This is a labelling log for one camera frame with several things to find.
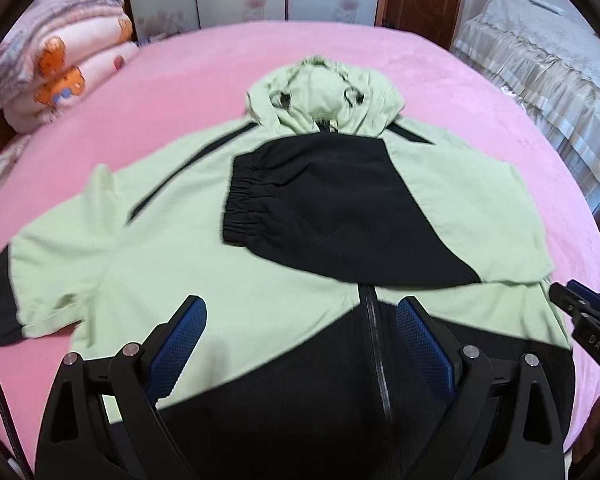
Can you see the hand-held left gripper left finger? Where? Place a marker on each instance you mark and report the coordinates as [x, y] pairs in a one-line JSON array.
[[180, 342]]

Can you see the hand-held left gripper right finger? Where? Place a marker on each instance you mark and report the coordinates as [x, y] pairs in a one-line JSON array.
[[422, 345]]

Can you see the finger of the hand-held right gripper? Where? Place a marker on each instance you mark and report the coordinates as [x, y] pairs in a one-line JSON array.
[[587, 300], [597, 340]]

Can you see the green and black hooded jacket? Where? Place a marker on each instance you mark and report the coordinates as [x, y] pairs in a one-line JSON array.
[[180, 240]]

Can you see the person's right hand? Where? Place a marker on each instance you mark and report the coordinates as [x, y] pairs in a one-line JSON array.
[[597, 430]]

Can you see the bed with grey ruffled cover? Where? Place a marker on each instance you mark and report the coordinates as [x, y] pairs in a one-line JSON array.
[[540, 60]]

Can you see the pink bed sheet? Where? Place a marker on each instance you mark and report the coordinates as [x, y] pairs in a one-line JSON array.
[[180, 85]]

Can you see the brown wooden door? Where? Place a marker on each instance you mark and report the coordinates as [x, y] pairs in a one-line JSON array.
[[430, 0]]

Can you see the striped pink folded quilt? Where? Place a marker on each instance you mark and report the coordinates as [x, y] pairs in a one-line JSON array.
[[55, 10]]

